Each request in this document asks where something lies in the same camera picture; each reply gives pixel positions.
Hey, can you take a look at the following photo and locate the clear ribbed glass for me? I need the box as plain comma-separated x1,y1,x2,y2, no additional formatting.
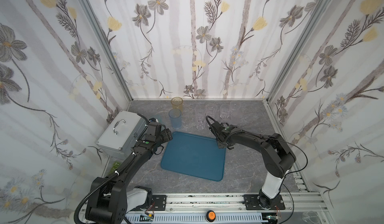
195,105,206,130
206,103,217,118

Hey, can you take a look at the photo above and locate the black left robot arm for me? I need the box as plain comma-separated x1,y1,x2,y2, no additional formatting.
74,122,173,224

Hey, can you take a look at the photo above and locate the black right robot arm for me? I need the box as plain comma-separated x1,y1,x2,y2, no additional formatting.
206,116,297,210

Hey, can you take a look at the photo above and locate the teal plastic tray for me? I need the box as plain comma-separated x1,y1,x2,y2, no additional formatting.
161,132,226,182

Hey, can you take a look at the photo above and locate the green plastic cup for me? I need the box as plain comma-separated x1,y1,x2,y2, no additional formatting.
149,118,162,126

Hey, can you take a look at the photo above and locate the clear small glass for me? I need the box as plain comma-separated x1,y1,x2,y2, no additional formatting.
220,104,231,119

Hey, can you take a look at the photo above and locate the blue plastic cup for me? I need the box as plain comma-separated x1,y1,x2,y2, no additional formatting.
169,108,182,129

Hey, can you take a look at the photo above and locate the clear glass back right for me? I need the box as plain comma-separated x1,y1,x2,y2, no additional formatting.
230,101,239,113

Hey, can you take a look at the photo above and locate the yellow plastic cup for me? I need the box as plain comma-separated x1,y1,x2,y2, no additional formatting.
171,96,184,112

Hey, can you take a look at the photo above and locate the silver metal case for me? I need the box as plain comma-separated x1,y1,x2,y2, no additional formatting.
96,111,146,159

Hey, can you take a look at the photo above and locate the orange emergency button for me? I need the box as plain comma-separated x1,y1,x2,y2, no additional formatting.
206,210,217,223

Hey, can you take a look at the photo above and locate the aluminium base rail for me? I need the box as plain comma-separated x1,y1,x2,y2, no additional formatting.
121,192,334,224

